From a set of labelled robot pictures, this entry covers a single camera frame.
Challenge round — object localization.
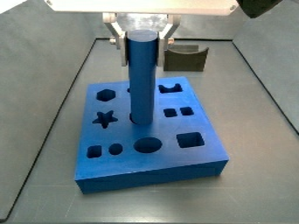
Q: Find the black curved cradle holder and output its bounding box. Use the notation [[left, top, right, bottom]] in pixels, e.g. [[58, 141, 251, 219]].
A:
[[163, 45, 210, 72]]

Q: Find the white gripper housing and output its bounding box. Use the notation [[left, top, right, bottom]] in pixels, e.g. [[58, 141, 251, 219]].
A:
[[44, 0, 239, 67]]

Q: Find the blue round cylinder peg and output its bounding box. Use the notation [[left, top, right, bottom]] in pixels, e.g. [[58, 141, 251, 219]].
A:
[[127, 30, 158, 125]]

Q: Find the blue shape sorting board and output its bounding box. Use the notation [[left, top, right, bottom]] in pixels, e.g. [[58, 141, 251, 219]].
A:
[[75, 77, 230, 193]]

